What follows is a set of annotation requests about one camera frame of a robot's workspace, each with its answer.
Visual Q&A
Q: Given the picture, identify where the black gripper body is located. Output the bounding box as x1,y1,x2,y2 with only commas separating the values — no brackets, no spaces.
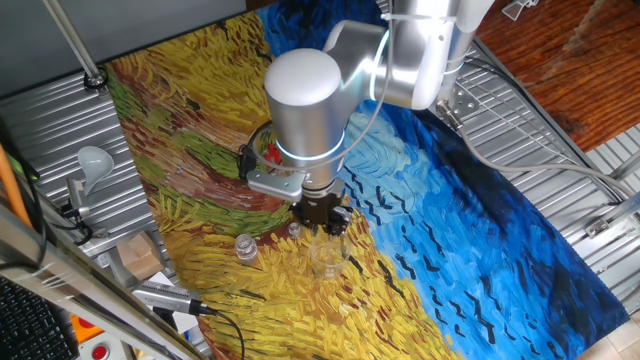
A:
289,192,355,226

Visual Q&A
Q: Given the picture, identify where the empty clear glass beaker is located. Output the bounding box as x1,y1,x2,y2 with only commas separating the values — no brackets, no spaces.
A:
307,227,352,280

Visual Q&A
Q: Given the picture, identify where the small clear glass bottle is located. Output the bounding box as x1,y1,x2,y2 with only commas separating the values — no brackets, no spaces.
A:
233,233,259,266

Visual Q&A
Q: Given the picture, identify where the glass beaker holding droppers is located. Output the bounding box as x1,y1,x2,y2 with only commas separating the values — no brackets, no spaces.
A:
249,124,281,174

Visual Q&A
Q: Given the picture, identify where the Van Gogh print tablecloth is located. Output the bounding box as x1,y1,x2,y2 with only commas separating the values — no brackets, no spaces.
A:
102,0,630,360

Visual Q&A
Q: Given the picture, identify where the large cardboard box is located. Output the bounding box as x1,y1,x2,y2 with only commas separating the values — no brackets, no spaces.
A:
117,244,166,282

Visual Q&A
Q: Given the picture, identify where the small cardboard box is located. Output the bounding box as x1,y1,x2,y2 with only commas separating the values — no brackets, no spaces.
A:
119,230,154,256

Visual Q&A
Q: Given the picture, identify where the white plastic funnel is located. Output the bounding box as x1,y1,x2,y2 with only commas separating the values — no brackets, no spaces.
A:
76,145,116,197

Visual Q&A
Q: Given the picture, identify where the grey box red button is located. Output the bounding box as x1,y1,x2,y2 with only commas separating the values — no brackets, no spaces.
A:
77,334,126,360

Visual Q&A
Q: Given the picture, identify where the orange box red button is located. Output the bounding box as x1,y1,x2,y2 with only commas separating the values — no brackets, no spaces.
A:
69,313,104,345

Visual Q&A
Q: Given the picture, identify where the clear acrylic piece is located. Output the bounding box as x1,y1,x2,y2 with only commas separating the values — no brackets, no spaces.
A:
501,0,541,22

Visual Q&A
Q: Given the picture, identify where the metal stand rod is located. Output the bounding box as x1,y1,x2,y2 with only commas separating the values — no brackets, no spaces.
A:
42,0,109,90

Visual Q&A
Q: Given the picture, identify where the black computer keyboard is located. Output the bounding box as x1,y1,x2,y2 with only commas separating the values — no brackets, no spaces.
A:
0,277,79,360

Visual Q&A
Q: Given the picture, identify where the orange tube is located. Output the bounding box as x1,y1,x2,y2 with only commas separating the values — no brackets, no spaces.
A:
0,144,34,229

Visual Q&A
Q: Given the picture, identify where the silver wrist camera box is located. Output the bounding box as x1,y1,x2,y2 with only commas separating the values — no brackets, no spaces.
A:
245,169,309,204

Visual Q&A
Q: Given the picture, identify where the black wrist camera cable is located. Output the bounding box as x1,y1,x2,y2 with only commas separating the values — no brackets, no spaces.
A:
237,119,276,181

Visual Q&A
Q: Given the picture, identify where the black depth camera cable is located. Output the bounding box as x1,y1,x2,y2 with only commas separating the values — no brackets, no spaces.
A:
199,304,246,360

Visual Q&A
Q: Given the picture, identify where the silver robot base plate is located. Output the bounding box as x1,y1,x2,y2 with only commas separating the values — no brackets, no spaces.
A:
434,82,481,121

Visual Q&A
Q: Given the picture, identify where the thick grey robot cable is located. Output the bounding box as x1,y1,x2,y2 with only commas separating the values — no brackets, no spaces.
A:
435,99,640,201

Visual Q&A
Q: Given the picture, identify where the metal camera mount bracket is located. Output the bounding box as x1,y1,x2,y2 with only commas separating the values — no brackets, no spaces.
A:
59,177,96,246

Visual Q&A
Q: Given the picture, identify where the aluminium frame beam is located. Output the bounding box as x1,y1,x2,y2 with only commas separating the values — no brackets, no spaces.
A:
0,202,209,360

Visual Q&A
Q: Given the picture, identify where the metal corner bracket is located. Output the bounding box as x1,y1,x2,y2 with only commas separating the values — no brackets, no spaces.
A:
583,214,614,240

